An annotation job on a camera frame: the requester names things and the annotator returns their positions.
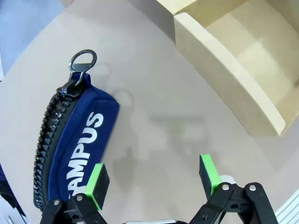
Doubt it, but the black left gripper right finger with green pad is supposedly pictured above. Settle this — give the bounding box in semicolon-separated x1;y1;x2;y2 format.
189;154;278;224

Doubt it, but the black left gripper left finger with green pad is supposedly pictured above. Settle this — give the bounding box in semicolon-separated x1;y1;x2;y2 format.
39;163;110;224

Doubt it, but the blue zippered pencil case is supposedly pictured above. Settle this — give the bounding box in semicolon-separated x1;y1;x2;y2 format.
33;49;120;213

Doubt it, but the brown cardboard box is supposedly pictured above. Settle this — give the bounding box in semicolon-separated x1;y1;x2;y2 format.
127;0;299;137

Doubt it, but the dark navy fabric item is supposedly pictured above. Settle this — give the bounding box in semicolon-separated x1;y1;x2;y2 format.
0;163;27;219

